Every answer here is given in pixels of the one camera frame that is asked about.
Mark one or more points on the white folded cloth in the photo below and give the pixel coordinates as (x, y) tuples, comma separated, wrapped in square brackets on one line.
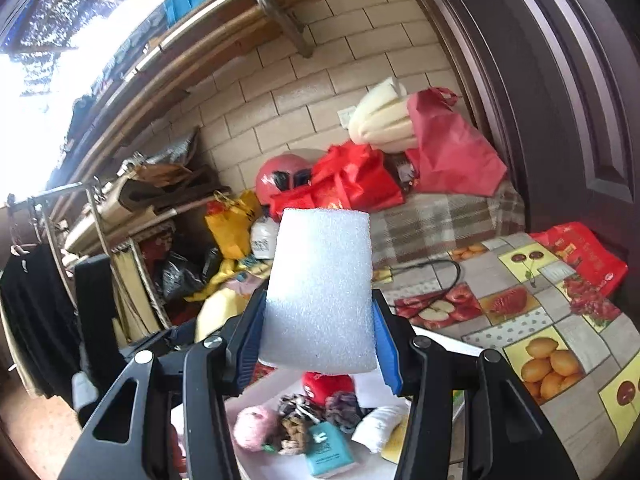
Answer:
[(377, 427)]

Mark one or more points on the white helmet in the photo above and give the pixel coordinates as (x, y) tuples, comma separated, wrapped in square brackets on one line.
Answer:
[(262, 240)]

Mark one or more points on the dark patterned packet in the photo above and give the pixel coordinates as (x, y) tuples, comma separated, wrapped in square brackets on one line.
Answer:
[(400, 172)]

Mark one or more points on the white cardboard tray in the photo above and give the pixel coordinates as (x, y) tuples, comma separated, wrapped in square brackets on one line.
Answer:
[(450, 347)]

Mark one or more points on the red plastic bag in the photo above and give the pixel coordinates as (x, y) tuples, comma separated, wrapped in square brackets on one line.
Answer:
[(580, 255)]

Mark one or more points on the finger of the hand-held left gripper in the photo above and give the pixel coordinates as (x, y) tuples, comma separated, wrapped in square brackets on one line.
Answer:
[(212, 331)]

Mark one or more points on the mauve scrunchie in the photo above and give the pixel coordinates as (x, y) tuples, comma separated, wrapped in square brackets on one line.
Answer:
[(345, 407)]

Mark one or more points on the cream foam rolls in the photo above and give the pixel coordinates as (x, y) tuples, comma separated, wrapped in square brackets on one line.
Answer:
[(380, 120)]

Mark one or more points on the black plastic bag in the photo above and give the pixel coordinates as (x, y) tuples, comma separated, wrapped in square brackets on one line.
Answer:
[(177, 275)]

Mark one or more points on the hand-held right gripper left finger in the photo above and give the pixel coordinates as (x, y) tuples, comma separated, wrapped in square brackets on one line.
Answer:
[(247, 355)]

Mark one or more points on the red plush toy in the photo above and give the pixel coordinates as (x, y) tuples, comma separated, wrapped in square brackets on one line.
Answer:
[(327, 385)]

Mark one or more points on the teal tissue packet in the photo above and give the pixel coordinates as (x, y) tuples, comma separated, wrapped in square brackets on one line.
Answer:
[(327, 452)]

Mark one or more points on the dark brown door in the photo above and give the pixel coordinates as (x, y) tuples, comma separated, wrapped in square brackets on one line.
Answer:
[(550, 85)]

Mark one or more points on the bright red tote bag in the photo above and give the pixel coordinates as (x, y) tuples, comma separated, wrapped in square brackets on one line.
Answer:
[(350, 175)]

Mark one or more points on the yellow cloth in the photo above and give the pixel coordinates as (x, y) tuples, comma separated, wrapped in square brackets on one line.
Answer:
[(222, 272)]

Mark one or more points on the fruit print tablecloth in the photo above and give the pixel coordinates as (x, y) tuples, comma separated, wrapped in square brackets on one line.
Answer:
[(540, 320)]

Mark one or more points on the silver foil sheet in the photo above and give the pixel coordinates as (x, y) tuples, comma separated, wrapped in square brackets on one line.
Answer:
[(175, 150)]

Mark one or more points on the yellow shopping bag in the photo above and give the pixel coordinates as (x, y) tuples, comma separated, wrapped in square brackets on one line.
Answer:
[(230, 230)]

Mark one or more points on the metal shelf rack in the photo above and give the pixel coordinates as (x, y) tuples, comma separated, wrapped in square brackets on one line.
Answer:
[(102, 240)]

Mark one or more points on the red helmet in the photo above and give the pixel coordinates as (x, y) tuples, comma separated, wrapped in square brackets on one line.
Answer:
[(280, 167)]

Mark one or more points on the dark red fabric bag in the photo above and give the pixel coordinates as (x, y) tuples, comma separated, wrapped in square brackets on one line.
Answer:
[(450, 150)]

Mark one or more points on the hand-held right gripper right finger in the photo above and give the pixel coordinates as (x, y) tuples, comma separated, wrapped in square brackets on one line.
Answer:
[(387, 355)]

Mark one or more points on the white wall outlet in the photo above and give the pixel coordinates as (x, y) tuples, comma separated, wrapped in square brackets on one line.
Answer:
[(347, 117)]

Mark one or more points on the white foam block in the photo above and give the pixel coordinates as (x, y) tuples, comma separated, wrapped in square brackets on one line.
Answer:
[(320, 290)]

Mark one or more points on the beige shelf curtain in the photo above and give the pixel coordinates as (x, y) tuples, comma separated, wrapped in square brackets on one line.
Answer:
[(127, 280)]

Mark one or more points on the small yellow sponge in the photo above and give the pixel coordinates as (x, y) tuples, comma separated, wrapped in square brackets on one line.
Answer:
[(396, 442)]

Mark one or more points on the large yellow sponge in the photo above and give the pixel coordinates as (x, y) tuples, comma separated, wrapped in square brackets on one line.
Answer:
[(220, 310)]

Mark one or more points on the pink plush toy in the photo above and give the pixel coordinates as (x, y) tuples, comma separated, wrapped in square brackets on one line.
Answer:
[(255, 425)]

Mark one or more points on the black hanging garment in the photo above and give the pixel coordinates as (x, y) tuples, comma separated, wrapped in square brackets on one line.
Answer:
[(35, 310)]

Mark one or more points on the brown cardboard pieces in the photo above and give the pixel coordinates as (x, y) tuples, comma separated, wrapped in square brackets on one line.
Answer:
[(145, 185)]

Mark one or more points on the plaid blanket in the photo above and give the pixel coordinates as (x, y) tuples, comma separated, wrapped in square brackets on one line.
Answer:
[(440, 220)]

